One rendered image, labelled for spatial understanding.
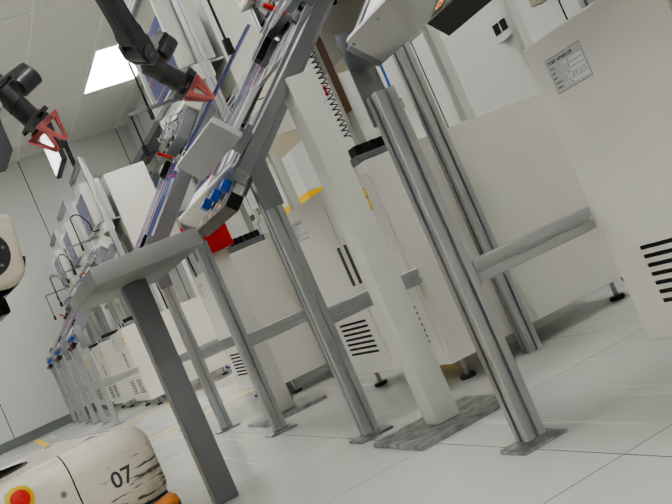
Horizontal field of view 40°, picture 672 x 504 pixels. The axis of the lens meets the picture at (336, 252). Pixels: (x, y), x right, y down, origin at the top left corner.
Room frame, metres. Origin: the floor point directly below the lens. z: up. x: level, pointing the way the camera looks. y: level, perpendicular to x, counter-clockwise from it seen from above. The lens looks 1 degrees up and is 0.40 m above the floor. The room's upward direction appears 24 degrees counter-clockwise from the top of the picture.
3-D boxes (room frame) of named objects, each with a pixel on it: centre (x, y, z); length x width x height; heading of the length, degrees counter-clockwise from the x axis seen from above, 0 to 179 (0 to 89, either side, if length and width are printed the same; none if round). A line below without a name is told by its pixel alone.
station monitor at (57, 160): (7.05, 1.63, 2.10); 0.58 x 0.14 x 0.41; 23
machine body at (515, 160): (2.77, -0.32, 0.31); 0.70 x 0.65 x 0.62; 23
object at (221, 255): (3.26, 0.39, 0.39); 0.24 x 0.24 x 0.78; 23
